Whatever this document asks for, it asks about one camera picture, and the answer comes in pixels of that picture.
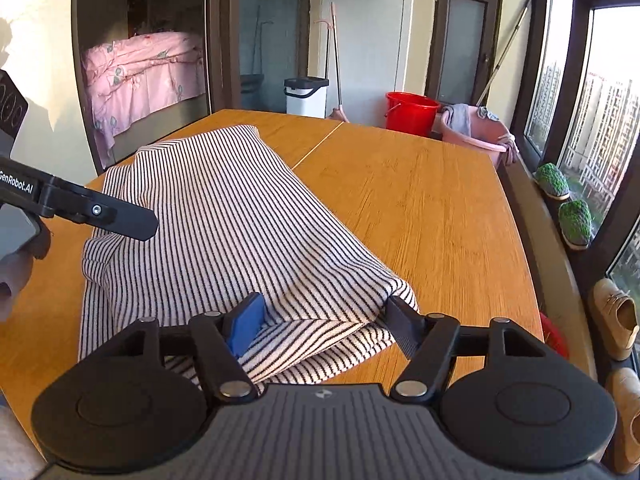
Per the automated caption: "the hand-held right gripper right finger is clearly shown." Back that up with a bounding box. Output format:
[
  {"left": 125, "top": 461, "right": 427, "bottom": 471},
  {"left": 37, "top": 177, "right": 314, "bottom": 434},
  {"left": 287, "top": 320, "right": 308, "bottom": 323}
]
[{"left": 385, "top": 295, "right": 548, "bottom": 406}]

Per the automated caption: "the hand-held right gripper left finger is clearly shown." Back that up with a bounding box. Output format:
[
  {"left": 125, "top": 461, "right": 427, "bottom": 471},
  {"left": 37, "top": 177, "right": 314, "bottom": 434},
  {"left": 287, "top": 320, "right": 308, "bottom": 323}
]
[{"left": 107, "top": 291, "right": 267, "bottom": 406}]

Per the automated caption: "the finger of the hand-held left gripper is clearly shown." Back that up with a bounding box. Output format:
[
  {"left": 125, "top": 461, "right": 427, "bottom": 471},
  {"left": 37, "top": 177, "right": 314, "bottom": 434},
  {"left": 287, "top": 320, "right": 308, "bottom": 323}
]
[{"left": 42, "top": 176, "right": 160, "bottom": 242}]

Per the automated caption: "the striped knit shirt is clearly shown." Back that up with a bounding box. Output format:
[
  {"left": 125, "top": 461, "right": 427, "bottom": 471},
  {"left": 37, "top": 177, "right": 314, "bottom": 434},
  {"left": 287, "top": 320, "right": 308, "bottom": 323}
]
[{"left": 79, "top": 125, "right": 420, "bottom": 392}]

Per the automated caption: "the person's left hand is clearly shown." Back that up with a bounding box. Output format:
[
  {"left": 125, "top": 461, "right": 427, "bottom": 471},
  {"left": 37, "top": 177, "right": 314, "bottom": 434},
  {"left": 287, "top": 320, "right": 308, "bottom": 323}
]
[{"left": 0, "top": 219, "right": 54, "bottom": 322}]

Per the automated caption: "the bed with pink floral blanket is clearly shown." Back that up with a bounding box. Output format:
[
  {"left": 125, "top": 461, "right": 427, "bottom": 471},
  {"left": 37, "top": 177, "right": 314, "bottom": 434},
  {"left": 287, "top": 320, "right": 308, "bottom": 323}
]
[{"left": 81, "top": 30, "right": 207, "bottom": 170}]

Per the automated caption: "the red basin with grass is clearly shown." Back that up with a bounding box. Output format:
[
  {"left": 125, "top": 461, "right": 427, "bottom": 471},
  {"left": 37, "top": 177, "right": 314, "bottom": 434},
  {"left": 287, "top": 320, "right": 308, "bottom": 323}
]
[{"left": 539, "top": 311, "right": 570, "bottom": 358}]

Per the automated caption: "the green knitted shoe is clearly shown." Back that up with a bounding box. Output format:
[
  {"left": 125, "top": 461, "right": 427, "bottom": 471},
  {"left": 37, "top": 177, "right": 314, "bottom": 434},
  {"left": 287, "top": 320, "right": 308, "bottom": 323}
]
[
  {"left": 558, "top": 200, "right": 594, "bottom": 252},
  {"left": 534, "top": 162, "right": 571, "bottom": 202}
]

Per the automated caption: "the pink plastic basin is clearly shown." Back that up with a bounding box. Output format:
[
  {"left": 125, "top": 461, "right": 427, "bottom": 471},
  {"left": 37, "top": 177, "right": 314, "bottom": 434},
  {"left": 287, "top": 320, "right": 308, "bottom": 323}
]
[{"left": 440, "top": 105, "right": 516, "bottom": 167}]

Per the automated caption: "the beige leather shoe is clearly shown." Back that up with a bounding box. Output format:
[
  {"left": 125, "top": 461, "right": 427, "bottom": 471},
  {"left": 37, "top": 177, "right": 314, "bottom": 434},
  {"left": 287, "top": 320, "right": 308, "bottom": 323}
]
[
  {"left": 605, "top": 367, "right": 640, "bottom": 475},
  {"left": 589, "top": 278, "right": 640, "bottom": 361}
]

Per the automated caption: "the red plastic bucket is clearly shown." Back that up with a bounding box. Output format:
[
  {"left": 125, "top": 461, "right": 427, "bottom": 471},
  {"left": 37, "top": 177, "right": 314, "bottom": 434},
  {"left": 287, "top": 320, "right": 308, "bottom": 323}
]
[{"left": 385, "top": 91, "right": 442, "bottom": 137}]

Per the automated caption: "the grey cloth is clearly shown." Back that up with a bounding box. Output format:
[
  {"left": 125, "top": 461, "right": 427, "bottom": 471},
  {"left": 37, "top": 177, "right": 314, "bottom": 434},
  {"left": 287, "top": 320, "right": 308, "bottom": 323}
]
[{"left": 442, "top": 104, "right": 473, "bottom": 137}]

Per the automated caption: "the white trash bin black lid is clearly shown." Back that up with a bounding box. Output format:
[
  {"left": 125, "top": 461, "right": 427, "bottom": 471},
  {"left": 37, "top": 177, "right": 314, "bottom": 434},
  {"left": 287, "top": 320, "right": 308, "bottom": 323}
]
[{"left": 284, "top": 76, "right": 330, "bottom": 120}]

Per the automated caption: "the pink hooked pole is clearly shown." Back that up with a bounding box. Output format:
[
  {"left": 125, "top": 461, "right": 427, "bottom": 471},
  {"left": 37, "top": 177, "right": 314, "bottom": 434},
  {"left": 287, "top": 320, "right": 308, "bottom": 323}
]
[{"left": 314, "top": 19, "right": 335, "bottom": 81}]

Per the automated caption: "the brown frosted glass door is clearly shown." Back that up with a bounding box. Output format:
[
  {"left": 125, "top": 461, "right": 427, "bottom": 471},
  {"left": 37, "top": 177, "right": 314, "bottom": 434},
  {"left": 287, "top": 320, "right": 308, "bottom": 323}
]
[{"left": 425, "top": 0, "right": 503, "bottom": 106}]

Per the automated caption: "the metal mop pole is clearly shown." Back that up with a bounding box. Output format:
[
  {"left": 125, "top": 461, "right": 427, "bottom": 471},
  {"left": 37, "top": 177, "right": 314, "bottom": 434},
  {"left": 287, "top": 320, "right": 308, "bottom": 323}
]
[{"left": 475, "top": 0, "right": 536, "bottom": 108}]

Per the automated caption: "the white closet door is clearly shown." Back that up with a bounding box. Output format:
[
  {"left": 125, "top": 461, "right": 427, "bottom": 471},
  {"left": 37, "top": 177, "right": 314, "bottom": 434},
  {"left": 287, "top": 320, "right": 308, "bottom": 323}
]
[{"left": 312, "top": 0, "right": 403, "bottom": 108}]

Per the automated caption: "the brown sliding door frame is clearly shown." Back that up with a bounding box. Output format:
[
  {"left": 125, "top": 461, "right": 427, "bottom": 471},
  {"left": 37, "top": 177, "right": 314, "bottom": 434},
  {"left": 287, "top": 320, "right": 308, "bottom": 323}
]
[{"left": 71, "top": 0, "right": 313, "bottom": 171}]

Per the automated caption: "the dark window frame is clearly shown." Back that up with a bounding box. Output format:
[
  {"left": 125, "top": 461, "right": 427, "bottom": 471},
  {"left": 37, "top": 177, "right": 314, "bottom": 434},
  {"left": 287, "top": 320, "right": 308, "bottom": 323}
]
[{"left": 510, "top": 0, "right": 640, "bottom": 306}]

